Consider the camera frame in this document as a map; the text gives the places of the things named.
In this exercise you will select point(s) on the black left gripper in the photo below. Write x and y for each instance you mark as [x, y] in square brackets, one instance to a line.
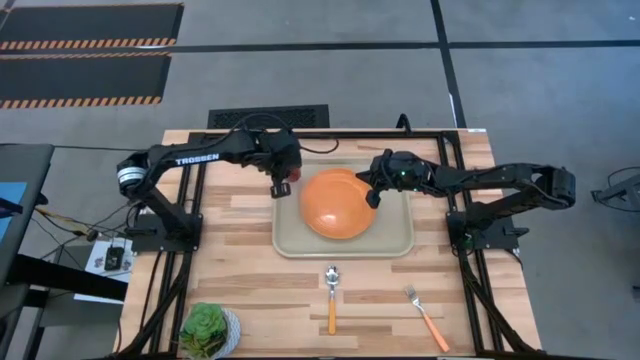
[282, 150]

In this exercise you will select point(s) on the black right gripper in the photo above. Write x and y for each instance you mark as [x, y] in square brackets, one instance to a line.
[405, 172]

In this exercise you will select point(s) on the orange plate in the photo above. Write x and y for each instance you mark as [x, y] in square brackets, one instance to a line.
[335, 205]

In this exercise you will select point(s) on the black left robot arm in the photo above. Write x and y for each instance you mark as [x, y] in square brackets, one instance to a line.
[165, 160]

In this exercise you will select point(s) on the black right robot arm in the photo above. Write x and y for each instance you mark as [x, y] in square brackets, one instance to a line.
[505, 182]

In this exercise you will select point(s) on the beige plastic tray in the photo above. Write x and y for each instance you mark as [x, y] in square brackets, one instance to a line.
[390, 235]

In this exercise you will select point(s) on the black floor vent grille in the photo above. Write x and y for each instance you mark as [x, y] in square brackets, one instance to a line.
[267, 117]

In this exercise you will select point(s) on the white plant pot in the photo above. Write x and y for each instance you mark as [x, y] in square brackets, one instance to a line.
[232, 332]

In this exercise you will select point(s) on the green succulent plant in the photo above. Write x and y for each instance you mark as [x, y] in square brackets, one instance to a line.
[202, 327]

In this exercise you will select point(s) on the small black electronic device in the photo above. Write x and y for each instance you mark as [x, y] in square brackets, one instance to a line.
[113, 258]

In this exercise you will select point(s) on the white paper sheet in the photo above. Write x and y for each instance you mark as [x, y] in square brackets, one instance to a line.
[95, 280]

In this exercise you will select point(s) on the black mat with striped edge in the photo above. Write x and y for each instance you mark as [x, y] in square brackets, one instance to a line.
[80, 77]
[90, 22]

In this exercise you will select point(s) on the grey stand leg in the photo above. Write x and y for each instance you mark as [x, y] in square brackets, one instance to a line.
[617, 190]

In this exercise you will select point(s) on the grey desk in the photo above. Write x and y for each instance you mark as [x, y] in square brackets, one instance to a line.
[22, 200]

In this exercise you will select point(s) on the blue panel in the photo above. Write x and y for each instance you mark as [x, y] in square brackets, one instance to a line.
[10, 205]

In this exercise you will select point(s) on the black aluminium table frame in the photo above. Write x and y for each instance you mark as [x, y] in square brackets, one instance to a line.
[470, 295]

